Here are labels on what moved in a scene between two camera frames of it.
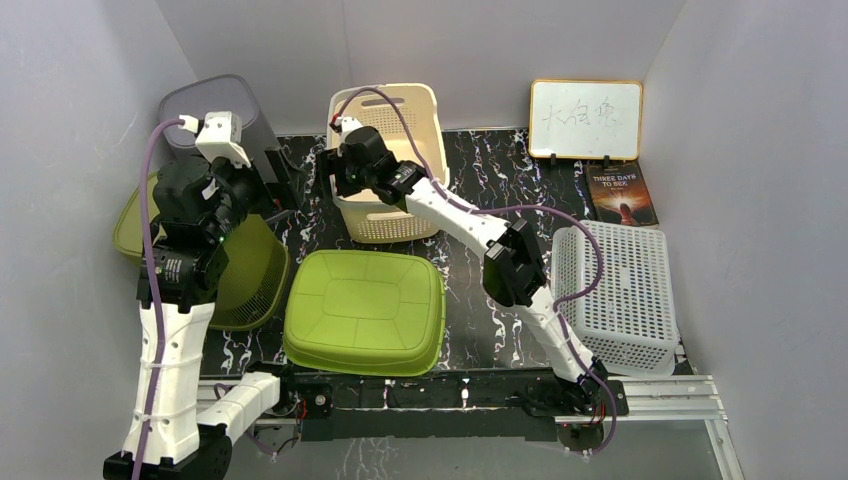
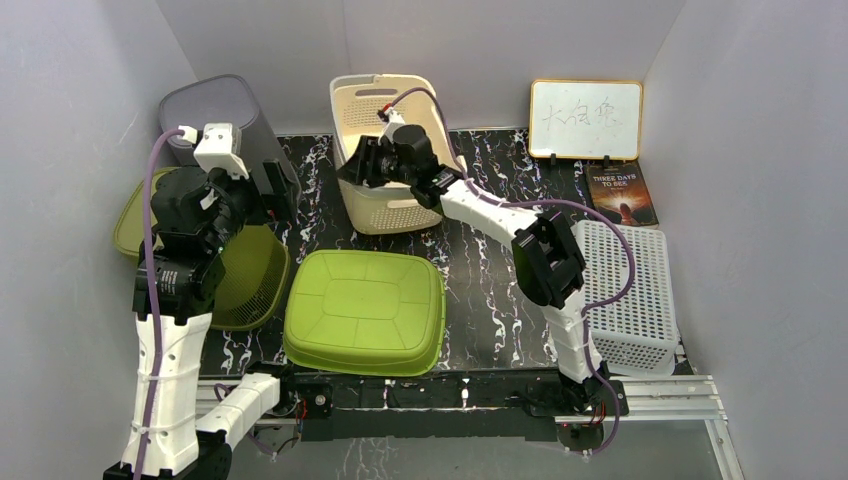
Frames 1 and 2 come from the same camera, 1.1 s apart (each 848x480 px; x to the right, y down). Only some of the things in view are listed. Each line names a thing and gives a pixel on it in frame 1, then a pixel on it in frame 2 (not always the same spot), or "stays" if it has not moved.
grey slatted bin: (228, 117) stays
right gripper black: (327, 167) to (360, 168)
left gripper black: (284, 194) stays
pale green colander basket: (626, 321) stays
